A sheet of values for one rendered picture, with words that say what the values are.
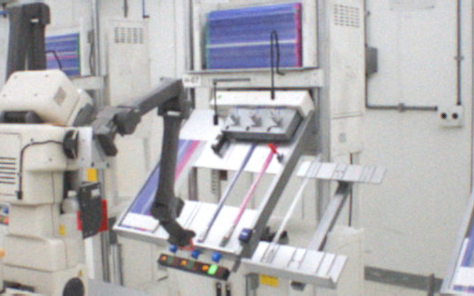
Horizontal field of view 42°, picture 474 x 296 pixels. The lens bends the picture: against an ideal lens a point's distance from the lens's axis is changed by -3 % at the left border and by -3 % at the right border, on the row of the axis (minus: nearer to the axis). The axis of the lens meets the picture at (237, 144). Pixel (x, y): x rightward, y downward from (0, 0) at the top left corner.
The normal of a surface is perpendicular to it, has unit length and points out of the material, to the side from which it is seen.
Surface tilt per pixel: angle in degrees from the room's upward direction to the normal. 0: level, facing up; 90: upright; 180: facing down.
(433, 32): 90
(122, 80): 90
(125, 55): 90
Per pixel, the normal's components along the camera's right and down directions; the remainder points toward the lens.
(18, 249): -0.42, -0.04
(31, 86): -0.33, -0.59
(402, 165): -0.63, 0.08
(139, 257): 0.78, 0.05
